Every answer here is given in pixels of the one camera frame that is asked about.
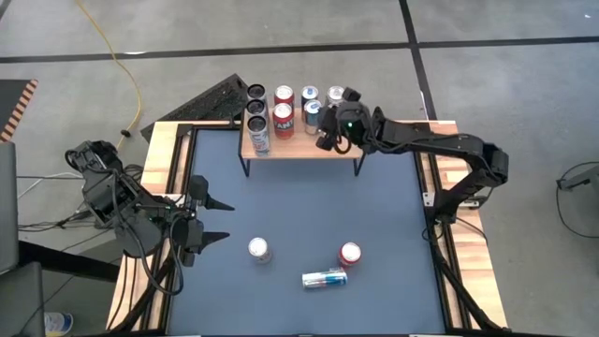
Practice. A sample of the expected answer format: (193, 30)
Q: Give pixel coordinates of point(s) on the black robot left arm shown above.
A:
(112, 196)

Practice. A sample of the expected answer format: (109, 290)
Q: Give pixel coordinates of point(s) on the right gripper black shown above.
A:
(351, 121)

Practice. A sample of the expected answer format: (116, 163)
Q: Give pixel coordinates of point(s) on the black mat with striped edge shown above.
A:
(11, 103)

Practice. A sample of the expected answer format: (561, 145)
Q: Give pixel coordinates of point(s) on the white and blue container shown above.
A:
(58, 323)

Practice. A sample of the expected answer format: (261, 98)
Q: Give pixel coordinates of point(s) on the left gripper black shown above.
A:
(193, 234)

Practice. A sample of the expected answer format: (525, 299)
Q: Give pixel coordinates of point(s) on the black metal table frame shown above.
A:
(440, 290)

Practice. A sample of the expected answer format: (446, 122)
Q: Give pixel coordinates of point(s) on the silver Diet Coke can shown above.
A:
(258, 247)
(334, 93)

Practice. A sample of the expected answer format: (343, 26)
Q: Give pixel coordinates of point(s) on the red Fanta strawberry can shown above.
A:
(284, 93)
(350, 253)
(283, 119)

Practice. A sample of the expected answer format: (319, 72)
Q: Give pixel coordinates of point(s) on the blue silver Red Bull can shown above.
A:
(310, 92)
(324, 279)
(312, 112)

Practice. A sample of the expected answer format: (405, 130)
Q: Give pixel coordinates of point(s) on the grey stand foot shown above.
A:
(582, 178)

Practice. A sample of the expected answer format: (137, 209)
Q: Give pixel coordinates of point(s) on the black keyboard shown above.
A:
(210, 100)

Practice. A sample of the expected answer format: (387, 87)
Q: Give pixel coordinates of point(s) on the wooden shelf with black frame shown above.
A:
(299, 150)

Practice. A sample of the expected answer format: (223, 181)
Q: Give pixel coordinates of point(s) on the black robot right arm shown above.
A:
(435, 140)

